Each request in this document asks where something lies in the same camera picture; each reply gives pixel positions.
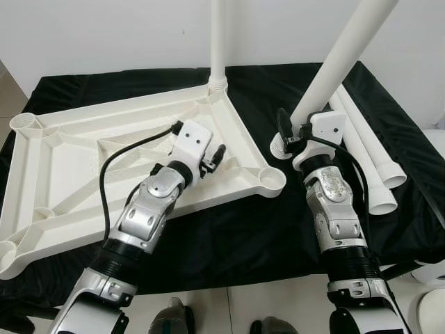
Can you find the dark table frame bar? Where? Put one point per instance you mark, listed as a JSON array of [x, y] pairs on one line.
[[35, 311]]

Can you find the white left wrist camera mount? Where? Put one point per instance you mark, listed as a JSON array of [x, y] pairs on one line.
[[191, 142]]

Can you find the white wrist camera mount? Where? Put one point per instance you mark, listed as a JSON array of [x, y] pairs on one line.
[[191, 142], [327, 129]]

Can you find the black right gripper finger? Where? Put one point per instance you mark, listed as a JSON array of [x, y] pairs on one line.
[[284, 129]]

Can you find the white plastic table top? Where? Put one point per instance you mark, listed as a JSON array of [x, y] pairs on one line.
[[69, 160]]

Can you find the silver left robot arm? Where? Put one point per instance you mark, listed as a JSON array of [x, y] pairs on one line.
[[146, 216]]

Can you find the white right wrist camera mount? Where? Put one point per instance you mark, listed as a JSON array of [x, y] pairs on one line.
[[327, 129]]

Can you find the grey robot right leg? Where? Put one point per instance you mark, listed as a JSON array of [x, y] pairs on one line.
[[274, 325]]

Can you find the black metal table bar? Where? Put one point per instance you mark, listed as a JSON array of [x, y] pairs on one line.
[[398, 270]]

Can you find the black table cloth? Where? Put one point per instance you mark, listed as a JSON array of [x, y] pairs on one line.
[[264, 229]]

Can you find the white tapered plastic table leg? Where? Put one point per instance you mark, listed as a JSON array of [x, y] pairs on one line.
[[341, 62], [218, 42], [372, 136], [358, 153]]

